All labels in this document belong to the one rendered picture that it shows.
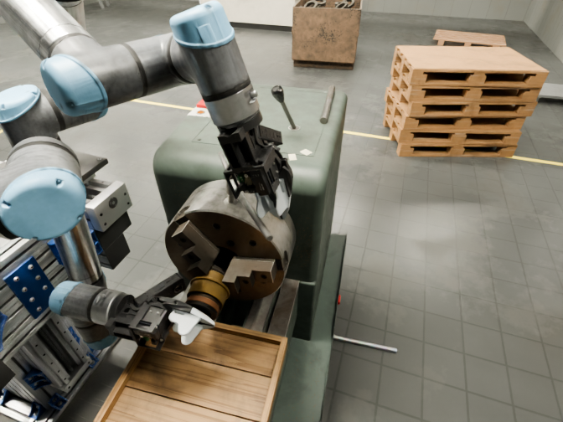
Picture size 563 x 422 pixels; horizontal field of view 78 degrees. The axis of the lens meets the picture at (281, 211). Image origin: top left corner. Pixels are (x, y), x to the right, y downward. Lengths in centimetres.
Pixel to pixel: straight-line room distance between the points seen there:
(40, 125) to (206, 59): 70
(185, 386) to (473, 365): 157
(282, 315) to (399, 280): 140
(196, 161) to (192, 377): 54
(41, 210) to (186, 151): 43
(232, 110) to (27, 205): 35
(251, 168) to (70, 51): 28
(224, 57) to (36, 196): 36
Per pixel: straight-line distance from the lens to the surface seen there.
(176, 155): 98
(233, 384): 92
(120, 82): 54
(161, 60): 56
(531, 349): 236
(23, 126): 112
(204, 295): 78
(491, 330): 232
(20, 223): 67
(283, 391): 128
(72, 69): 53
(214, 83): 50
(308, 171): 87
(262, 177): 53
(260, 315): 103
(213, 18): 50
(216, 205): 79
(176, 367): 97
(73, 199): 66
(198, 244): 81
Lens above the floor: 172
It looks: 40 degrees down
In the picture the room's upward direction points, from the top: straight up
